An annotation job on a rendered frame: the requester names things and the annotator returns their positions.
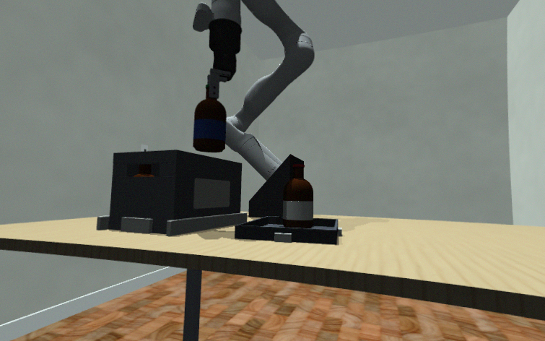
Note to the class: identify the brown bottle with blue label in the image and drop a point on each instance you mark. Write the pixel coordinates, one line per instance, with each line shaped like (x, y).
(209, 132)

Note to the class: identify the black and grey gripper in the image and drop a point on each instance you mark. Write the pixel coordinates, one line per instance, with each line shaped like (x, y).
(224, 23)

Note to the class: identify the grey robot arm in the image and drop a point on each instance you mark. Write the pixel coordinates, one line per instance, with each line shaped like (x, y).
(299, 55)

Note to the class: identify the grey bottle crate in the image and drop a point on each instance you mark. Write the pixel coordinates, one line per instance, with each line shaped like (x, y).
(188, 185)

